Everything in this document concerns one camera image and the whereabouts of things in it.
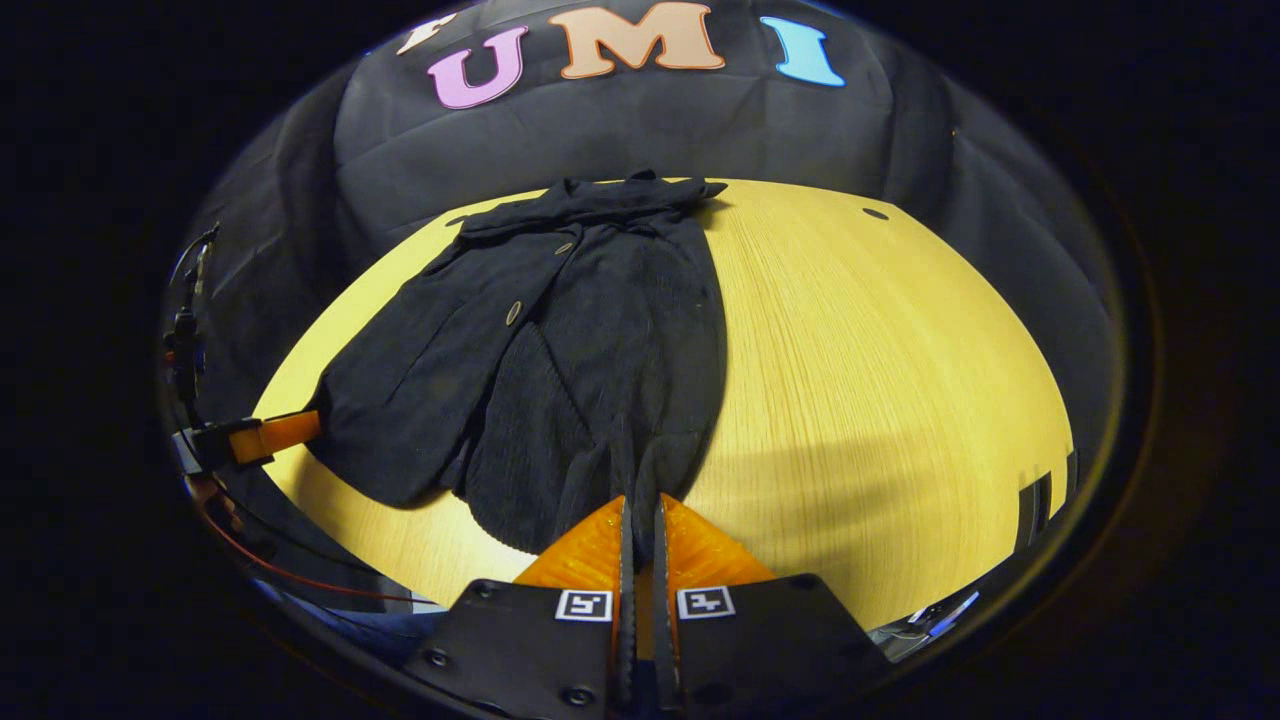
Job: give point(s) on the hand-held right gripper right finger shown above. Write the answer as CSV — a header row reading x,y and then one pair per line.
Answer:
x,y
664,650

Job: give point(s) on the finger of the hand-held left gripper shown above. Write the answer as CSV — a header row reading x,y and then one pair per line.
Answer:
x,y
280,432

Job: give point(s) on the dark box-shaped object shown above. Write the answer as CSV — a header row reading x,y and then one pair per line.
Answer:
x,y
1035,510

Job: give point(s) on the black buttoned shirt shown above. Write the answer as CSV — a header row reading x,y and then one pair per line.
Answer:
x,y
600,350

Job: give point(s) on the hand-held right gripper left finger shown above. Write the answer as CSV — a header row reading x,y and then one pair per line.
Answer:
x,y
626,640

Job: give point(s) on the black backdrop cloth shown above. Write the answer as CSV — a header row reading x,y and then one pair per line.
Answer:
x,y
620,130

